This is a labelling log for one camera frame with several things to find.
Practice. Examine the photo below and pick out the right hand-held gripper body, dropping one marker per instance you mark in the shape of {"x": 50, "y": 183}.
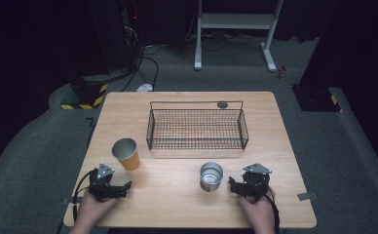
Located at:
{"x": 256, "y": 182}

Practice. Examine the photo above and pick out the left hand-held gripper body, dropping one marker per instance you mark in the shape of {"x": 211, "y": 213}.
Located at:
{"x": 100, "y": 188}

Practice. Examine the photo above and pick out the silver metal cup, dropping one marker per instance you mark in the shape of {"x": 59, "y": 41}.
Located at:
{"x": 211, "y": 177}

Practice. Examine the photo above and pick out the orange paper cup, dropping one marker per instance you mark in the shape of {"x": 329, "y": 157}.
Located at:
{"x": 128, "y": 155}

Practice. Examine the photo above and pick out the person's left hand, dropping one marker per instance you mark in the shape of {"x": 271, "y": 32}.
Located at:
{"x": 94, "y": 208}

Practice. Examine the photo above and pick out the person's right hand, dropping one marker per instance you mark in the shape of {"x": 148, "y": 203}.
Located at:
{"x": 258, "y": 211}

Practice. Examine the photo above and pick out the grey tape strip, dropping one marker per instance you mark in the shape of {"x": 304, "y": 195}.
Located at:
{"x": 305, "y": 196}
{"x": 67, "y": 201}

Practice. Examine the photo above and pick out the round grey table grommet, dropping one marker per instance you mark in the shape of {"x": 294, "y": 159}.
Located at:
{"x": 222, "y": 104}

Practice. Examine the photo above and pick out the black yellow striped base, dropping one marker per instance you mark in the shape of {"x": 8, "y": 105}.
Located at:
{"x": 86, "y": 94}
{"x": 317, "y": 100}

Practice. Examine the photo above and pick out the small red object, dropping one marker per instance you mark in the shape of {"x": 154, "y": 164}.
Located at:
{"x": 283, "y": 72}

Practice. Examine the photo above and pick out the dark equipment rack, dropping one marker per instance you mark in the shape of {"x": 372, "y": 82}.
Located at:
{"x": 119, "y": 35}

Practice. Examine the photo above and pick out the white metal stand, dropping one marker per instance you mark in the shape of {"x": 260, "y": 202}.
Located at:
{"x": 235, "y": 21}

